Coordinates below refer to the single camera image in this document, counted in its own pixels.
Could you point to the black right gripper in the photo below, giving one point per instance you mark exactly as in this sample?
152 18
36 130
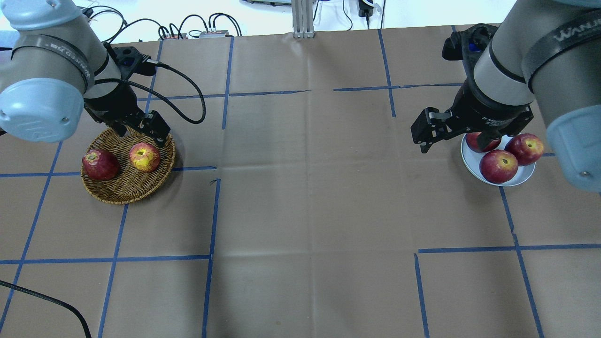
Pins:
488 112

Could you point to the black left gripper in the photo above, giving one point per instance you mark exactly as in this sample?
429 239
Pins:
111 104

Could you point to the yellow-red apple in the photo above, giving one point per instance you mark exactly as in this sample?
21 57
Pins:
144 157

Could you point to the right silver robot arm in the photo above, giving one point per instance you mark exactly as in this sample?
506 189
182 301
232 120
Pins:
545 51

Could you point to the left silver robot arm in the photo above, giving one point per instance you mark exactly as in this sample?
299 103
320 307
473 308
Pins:
58 68

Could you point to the white round plate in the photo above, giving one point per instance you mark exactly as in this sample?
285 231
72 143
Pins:
471 160

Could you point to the woven wicker basket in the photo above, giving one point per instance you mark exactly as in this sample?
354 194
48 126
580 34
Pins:
130 184

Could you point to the dark red apple in basket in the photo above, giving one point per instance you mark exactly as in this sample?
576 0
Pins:
100 165

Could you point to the aluminium frame post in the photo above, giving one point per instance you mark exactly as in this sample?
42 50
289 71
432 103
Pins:
302 12

